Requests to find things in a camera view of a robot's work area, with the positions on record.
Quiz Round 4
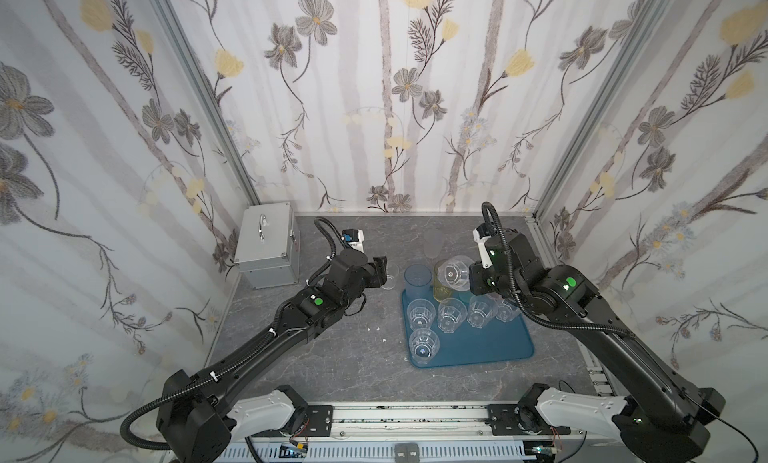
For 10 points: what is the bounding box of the clear faceted cup back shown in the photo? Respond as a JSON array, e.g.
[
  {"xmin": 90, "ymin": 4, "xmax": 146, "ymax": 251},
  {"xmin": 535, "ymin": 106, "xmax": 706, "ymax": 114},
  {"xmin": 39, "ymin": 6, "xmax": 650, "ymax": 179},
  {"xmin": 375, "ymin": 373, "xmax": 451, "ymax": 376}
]
[{"xmin": 436, "ymin": 255, "xmax": 474, "ymax": 292}]

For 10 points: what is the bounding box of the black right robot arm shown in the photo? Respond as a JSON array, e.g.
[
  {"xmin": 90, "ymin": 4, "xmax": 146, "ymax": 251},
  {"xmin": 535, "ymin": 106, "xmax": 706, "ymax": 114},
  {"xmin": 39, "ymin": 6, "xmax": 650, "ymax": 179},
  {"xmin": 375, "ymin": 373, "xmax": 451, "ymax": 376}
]
[{"xmin": 469, "ymin": 223, "xmax": 725, "ymax": 462}]

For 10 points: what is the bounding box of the teal plastic tray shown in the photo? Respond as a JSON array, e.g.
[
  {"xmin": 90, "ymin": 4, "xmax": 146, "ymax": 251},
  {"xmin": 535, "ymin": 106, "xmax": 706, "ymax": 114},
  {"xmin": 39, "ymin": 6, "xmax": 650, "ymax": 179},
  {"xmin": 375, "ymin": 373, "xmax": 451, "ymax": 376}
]
[{"xmin": 401, "ymin": 290, "xmax": 535, "ymax": 368}]

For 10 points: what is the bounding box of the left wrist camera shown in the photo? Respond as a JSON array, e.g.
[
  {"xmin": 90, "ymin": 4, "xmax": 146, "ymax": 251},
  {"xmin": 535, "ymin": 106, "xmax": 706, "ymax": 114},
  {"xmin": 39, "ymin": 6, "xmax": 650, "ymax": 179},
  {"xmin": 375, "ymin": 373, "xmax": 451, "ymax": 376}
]
[{"xmin": 342, "ymin": 228, "xmax": 365, "ymax": 252}]

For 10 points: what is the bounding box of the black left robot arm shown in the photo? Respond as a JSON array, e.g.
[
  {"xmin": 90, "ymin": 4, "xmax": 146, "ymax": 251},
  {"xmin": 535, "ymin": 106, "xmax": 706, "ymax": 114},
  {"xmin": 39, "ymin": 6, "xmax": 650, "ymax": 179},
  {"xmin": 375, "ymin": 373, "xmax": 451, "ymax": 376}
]
[{"xmin": 156, "ymin": 249, "xmax": 387, "ymax": 462}]

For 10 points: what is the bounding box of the clear small round cup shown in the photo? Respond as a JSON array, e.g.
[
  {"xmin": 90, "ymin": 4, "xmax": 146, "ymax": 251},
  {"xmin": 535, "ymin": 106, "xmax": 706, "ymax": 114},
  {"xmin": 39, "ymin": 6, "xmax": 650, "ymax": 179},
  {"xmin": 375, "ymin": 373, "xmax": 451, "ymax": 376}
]
[{"xmin": 382, "ymin": 263, "xmax": 400, "ymax": 290}]

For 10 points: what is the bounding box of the clear faceted cup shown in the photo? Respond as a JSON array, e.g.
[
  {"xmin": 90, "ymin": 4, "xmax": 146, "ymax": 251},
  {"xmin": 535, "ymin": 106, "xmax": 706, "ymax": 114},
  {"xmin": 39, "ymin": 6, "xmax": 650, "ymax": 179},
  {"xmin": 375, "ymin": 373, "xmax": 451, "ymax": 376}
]
[
  {"xmin": 436, "ymin": 255, "xmax": 474, "ymax": 292},
  {"xmin": 495, "ymin": 299, "xmax": 521, "ymax": 323},
  {"xmin": 467, "ymin": 295, "xmax": 498, "ymax": 329},
  {"xmin": 437, "ymin": 298, "xmax": 468, "ymax": 334},
  {"xmin": 406, "ymin": 298, "xmax": 436, "ymax": 331},
  {"xmin": 409, "ymin": 328, "xmax": 440, "ymax": 366}
]

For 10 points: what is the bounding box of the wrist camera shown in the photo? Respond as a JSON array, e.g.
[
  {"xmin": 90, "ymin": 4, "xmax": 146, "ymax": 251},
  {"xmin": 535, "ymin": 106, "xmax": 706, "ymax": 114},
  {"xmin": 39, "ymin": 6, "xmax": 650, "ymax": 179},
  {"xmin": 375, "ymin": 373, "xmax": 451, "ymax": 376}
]
[
  {"xmin": 473, "ymin": 223, "xmax": 493, "ymax": 269},
  {"xmin": 342, "ymin": 228, "xmax": 365, "ymax": 252}
]

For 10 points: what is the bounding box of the silver aluminium case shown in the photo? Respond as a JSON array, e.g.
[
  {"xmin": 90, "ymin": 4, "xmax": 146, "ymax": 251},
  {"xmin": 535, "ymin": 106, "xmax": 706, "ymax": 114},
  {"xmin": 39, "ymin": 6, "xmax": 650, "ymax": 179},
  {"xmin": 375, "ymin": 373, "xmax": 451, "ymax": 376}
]
[{"xmin": 234, "ymin": 201, "xmax": 300, "ymax": 289}]

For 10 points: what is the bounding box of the yellow plastic cup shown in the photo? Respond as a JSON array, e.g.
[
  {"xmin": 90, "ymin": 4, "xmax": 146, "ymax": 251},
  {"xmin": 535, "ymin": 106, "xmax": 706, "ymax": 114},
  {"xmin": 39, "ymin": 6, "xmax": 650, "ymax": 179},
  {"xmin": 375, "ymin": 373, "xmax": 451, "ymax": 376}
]
[{"xmin": 433, "ymin": 259, "xmax": 457, "ymax": 302}]

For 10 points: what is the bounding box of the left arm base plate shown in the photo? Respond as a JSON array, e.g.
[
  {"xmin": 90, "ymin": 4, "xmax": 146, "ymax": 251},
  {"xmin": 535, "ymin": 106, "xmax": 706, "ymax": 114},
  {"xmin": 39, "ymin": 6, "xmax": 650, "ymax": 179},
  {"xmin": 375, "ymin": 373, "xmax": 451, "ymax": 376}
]
[{"xmin": 282, "ymin": 405, "xmax": 334, "ymax": 438}]

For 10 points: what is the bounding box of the blue plastic cup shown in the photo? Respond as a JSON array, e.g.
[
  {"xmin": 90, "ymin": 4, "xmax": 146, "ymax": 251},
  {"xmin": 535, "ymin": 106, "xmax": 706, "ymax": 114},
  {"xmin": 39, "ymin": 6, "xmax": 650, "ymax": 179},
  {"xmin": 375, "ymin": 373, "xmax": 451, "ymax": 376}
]
[{"xmin": 404, "ymin": 264, "xmax": 432, "ymax": 301}]

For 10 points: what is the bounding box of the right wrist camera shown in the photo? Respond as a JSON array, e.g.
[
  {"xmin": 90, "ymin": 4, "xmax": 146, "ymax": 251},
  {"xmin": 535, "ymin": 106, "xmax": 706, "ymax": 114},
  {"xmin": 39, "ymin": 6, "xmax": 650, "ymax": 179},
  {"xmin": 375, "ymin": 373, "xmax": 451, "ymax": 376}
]
[{"xmin": 473, "ymin": 223, "xmax": 493, "ymax": 269}]

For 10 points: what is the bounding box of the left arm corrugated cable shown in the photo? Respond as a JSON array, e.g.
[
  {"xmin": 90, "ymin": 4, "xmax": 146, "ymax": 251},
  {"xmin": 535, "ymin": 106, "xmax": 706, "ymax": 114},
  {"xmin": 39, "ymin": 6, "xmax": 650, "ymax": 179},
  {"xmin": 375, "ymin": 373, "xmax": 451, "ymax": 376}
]
[{"xmin": 119, "ymin": 216, "xmax": 346, "ymax": 463}]

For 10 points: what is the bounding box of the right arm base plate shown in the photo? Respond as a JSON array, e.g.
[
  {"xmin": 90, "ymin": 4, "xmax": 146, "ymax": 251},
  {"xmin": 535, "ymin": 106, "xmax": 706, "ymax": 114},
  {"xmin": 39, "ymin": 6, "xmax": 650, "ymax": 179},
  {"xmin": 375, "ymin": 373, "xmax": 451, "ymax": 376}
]
[{"xmin": 486, "ymin": 404, "xmax": 571, "ymax": 436}]

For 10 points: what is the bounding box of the aluminium mounting rail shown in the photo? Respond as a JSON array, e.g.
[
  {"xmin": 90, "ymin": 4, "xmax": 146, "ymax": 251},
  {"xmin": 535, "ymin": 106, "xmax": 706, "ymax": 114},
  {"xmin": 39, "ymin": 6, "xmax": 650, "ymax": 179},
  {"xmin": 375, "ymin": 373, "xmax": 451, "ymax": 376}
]
[{"xmin": 212, "ymin": 388, "xmax": 619, "ymax": 462}]

